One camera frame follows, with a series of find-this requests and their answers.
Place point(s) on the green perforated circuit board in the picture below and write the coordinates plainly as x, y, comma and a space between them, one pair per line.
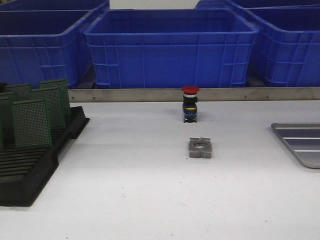
6, 116
1, 139
31, 123
52, 95
22, 91
63, 86

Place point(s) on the silver metal tray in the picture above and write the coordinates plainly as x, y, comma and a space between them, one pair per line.
302, 140

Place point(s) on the black slotted board rack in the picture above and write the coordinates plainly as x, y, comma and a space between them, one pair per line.
25, 172

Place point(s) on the red emergency stop button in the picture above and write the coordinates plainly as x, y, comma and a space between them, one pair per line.
189, 106

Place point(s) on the grey metal clamp block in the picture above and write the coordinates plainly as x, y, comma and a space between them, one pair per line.
200, 147

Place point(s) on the centre blue plastic crate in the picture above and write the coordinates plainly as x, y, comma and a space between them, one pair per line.
172, 48

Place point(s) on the blue plastic crate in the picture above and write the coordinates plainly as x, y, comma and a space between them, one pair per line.
286, 52
172, 48
44, 45

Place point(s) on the far right blue crate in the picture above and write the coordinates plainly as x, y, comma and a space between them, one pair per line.
248, 4

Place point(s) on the right blue plastic crate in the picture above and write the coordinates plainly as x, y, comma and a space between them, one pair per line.
286, 52

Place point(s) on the left blue plastic crate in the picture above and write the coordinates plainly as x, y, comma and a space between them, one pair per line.
44, 45

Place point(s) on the far left blue crate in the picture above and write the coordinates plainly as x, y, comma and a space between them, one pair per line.
55, 5

